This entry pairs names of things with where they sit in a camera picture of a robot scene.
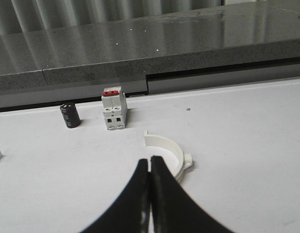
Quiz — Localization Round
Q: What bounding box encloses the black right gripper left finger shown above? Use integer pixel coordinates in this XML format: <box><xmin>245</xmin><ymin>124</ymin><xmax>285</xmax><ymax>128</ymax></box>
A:
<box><xmin>82</xmin><ymin>159</ymin><xmax>150</xmax><ymax>233</ymax></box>

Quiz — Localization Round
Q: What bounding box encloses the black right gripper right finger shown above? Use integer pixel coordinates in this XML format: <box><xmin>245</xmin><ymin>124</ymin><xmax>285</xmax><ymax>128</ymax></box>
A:
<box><xmin>150</xmin><ymin>156</ymin><xmax>231</xmax><ymax>233</ymax></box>

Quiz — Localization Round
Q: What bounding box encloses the black cylindrical capacitor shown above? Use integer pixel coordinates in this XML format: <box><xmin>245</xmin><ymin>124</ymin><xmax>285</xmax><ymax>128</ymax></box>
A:
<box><xmin>60</xmin><ymin>102</ymin><xmax>81</xmax><ymax>129</ymax></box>

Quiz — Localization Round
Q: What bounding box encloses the grey stone countertop ledge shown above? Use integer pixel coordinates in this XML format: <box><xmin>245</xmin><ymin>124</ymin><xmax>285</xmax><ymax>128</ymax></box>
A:
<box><xmin>0</xmin><ymin>0</ymin><xmax>300</xmax><ymax>112</ymax></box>

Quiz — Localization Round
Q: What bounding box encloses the white circuit breaker red switch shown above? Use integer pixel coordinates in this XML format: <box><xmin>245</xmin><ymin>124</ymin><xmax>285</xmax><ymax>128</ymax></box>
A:
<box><xmin>101</xmin><ymin>86</ymin><xmax>128</xmax><ymax>131</ymax></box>

